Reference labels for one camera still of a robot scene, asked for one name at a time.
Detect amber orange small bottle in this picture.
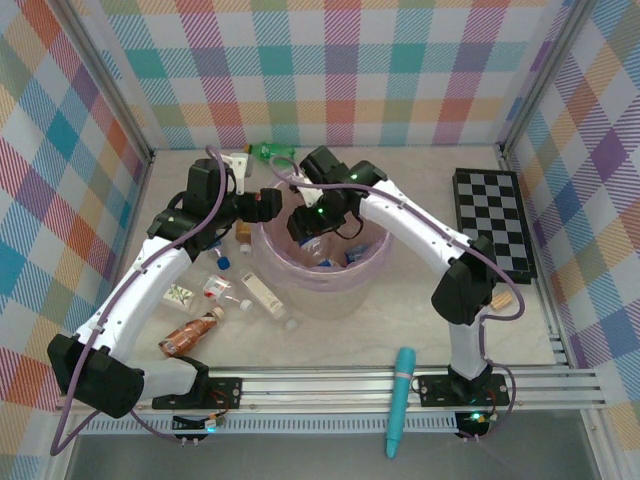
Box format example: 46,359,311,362
234,219,254,256

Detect clear bottle red label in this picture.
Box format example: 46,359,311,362
202,273,254,311

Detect green plastic soda bottle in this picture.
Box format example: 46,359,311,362
243,142,300,161

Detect clear bottle flower bird label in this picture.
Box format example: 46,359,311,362
163,279,206,307

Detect red-gold label drink bottle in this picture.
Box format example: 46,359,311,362
158,305,227,357

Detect pink translucent bin liner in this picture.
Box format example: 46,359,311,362
249,182,395,294

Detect beige plastic bin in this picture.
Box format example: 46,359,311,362
249,182,394,321

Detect clear bottle beige label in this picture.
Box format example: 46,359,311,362
239,269,300,331

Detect black white checkerboard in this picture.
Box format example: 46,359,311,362
452,168,539,286

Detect teal pen-shaped tool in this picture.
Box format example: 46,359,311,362
383,347,419,459

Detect small black controller board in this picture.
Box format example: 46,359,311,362
454,410,490,442
172,413,221,434

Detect aluminium frame post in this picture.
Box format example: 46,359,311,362
62,0,155,164
497,0,601,159

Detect aluminium mounting rail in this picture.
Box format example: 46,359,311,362
62,367,604,412

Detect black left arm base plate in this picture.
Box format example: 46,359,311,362
152,377,244,411

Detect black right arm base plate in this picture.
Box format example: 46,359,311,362
417,372,509,407

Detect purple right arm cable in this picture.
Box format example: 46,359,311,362
269,155,525,444

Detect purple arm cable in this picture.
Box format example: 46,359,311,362
269,155,525,444
49,144,226,456

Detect slotted grey cable duct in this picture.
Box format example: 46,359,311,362
79,415,459,435

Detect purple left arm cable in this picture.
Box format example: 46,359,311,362
49,144,226,456

